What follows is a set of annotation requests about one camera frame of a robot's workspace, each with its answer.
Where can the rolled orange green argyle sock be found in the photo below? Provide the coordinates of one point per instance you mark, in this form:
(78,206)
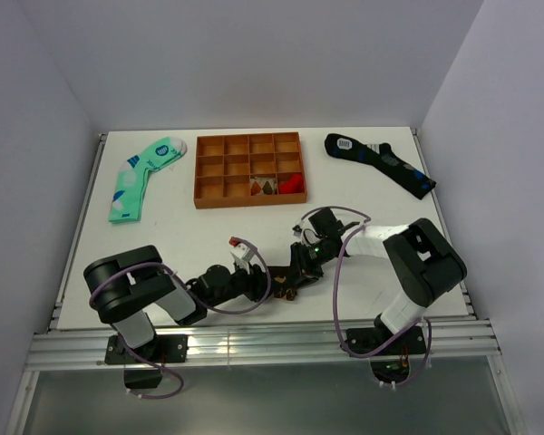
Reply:
(263,186)

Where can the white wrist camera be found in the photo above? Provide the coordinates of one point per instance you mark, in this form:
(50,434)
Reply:
(242,254)
(299,229)

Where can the brown argyle sock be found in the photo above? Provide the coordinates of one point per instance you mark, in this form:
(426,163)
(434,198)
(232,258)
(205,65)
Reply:
(284,282)

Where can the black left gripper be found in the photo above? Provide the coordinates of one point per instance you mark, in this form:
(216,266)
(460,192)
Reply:
(257,282)

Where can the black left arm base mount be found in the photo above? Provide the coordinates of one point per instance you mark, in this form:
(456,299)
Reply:
(146,367)

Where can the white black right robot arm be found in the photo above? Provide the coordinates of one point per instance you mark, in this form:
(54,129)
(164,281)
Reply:
(424,262)

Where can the rolled red sock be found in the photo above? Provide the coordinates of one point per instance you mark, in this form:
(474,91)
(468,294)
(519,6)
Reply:
(295,184)

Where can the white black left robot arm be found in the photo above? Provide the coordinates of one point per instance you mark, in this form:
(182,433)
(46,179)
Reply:
(124,285)

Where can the black blue sports sock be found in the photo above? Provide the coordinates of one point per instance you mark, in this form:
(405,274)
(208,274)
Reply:
(381,157)

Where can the mint green patterned sock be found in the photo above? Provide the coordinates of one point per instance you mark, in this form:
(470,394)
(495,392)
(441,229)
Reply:
(133,177)

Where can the wooden compartment tray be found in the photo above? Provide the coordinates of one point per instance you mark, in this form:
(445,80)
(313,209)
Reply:
(225,164)

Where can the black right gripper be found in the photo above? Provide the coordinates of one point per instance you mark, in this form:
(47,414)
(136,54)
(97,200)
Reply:
(301,270)

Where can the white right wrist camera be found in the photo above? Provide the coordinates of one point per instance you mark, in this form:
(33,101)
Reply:
(299,229)

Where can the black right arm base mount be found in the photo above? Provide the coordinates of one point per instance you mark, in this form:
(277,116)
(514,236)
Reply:
(401,347)

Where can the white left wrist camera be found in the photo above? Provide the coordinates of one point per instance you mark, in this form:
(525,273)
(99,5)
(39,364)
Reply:
(242,254)

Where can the aluminium table edge rail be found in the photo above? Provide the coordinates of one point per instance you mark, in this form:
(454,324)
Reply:
(251,345)

